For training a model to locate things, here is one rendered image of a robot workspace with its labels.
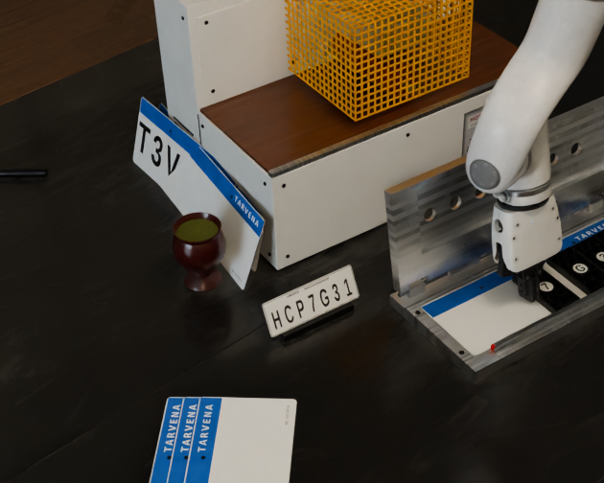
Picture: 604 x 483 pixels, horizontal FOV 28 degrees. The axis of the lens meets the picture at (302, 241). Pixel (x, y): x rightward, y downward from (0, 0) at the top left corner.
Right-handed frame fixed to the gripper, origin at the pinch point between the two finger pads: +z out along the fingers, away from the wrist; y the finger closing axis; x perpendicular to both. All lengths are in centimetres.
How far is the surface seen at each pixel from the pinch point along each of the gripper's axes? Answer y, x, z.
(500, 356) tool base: -11.5, -6.7, 3.9
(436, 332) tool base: -15.8, 2.5, 1.9
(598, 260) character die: 14.2, 0.0, 1.5
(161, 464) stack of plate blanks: -64, -4, -4
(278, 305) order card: -33.5, 17.3, -4.2
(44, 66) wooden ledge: -31, 111, -19
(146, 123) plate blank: -29, 67, -18
